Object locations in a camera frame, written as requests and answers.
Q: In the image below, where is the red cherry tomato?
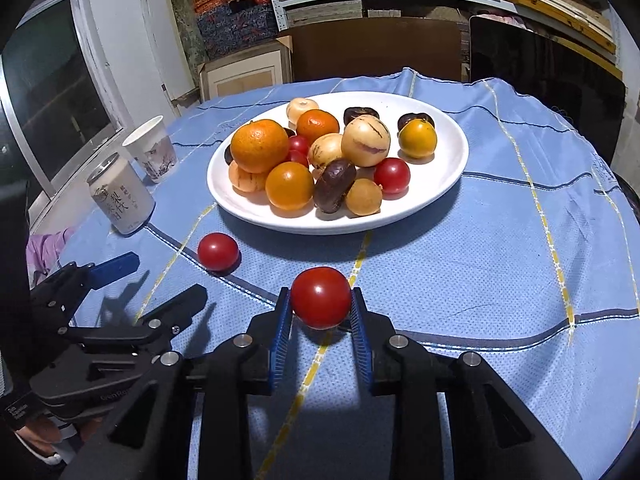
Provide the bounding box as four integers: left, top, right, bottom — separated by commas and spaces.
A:
286, 150, 309, 169
373, 157, 411, 195
198, 233, 240, 272
288, 134, 310, 156
290, 266, 352, 330

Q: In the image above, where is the person left hand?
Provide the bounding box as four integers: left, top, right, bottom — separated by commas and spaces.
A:
14, 414, 103, 466

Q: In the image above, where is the pink purple cloth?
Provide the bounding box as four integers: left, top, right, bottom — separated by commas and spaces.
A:
26, 228, 75, 288

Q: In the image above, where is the white drink can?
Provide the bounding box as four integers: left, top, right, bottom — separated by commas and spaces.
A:
87, 153, 155, 236

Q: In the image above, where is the white paper cup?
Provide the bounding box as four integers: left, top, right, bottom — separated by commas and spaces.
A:
122, 115, 178, 183

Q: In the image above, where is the yellow orange tomato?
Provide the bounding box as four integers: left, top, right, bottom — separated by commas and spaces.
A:
265, 162, 314, 211

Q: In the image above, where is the blue checked tablecloth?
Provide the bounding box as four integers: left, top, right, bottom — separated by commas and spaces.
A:
53, 70, 639, 479

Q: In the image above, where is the large orange mandarin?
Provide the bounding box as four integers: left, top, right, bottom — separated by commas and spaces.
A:
230, 119, 290, 174

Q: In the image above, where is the aluminium framed window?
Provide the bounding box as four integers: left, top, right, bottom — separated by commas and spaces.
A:
1, 0, 132, 221

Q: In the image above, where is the small yellow orange fruit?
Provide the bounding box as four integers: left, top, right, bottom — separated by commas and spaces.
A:
345, 178, 383, 217

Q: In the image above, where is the pale yellow pepino melon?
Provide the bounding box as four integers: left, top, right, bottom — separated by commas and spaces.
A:
341, 115, 390, 168
308, 133, 343, 170

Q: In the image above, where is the pale orange loquat fruit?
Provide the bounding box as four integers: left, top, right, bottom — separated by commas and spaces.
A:
285, 98, 319, 129

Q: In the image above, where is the dark purple plum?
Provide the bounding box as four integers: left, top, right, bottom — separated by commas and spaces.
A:
397, 113, 435, 131
343, 106, 380, 126

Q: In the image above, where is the cardboard framed box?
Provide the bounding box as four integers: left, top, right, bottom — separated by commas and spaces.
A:
198, 36, 293, 102

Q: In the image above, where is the white oval plate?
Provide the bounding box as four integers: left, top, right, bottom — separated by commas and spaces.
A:
206, 91, 469, 235

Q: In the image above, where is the dark brown chair back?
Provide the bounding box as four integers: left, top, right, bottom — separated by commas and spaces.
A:
280, 18, 462, 81

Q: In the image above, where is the black chair back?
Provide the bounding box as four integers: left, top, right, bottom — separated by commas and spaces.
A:
469, 15, 626, 162

